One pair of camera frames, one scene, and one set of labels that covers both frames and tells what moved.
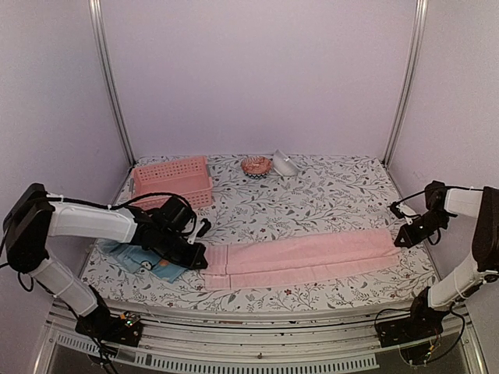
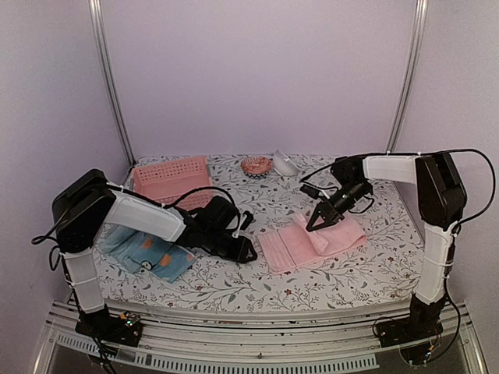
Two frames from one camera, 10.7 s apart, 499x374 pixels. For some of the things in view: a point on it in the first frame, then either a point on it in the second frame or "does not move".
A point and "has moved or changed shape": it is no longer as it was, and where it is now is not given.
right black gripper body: [433, 223] → [337, 210]
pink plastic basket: [190, 178] does not move
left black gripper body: [178, 255] → [217, 245]
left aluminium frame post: [96, 9] does not move
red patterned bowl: [256, 167] does not move
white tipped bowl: [284, 166] does not move
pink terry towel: [245, 265] has moved or changed shape
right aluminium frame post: [398, 119] does not move
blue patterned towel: [136, 259] does not move
